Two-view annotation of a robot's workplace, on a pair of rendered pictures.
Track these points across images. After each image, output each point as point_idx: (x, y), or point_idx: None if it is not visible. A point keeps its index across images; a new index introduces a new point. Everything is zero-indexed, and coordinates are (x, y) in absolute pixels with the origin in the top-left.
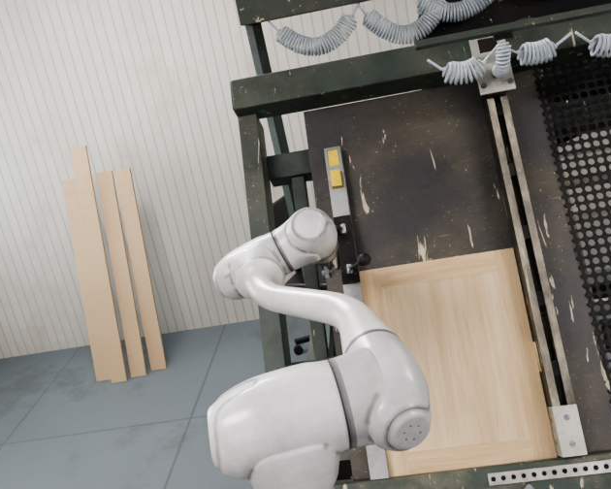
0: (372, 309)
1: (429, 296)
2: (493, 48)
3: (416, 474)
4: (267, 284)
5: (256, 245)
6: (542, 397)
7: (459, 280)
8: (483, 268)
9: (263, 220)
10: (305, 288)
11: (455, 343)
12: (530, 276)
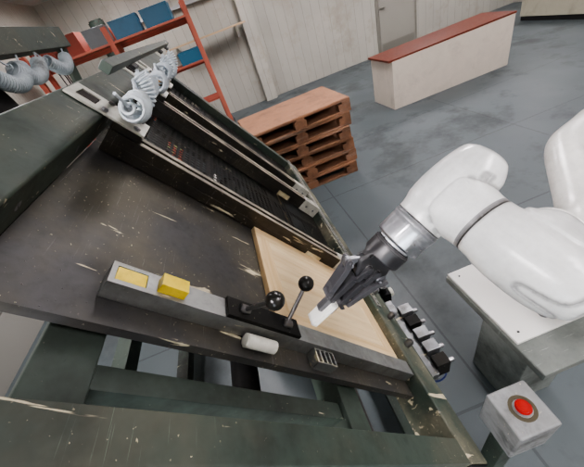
0: (309, 327)
1: (289, 284)
2: (95, 98)
3: (395, 343)
4: (583, 201)
5: (540, 212)
6: (329, 267)
7: (276, 262)
8: (268, 246)
9: (223, 428)
10: (567, 165)
11: (316, 287)
12: (281, 224)
